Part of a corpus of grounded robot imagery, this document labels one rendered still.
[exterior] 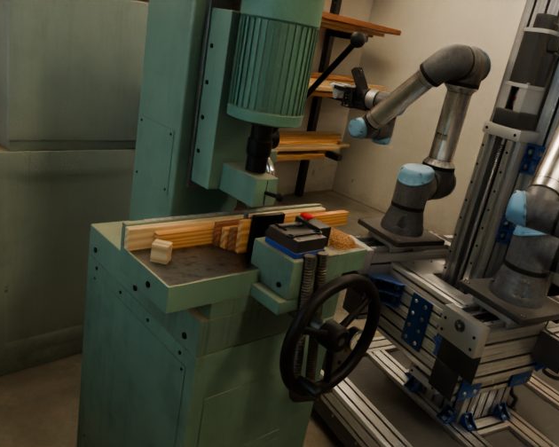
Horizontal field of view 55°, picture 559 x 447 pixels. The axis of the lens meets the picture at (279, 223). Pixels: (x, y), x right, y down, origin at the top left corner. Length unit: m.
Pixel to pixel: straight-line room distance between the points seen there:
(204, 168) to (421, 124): 3.69
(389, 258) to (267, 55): 0.95
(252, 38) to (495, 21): 3.63
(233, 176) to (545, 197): 0.70
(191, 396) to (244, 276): 0.29
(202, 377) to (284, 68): 0.69
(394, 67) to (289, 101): 3.91
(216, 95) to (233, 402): 0.73
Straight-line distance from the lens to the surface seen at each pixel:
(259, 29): 1.18
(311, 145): 4.33
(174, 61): 1.39
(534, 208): 1.29
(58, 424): 2.12
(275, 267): 1.14
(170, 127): 1.39
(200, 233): 1.24
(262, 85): 1.18
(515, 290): 1.59
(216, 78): 1.30
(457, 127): 1.97
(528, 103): 1.74
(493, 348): 1.58
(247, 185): 1.26
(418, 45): 4.97
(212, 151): 1.31
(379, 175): 5.12
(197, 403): 1.28
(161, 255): 1.14
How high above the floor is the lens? 1.39
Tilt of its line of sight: 19 degrees down
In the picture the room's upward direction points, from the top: 11 degrees clockwise
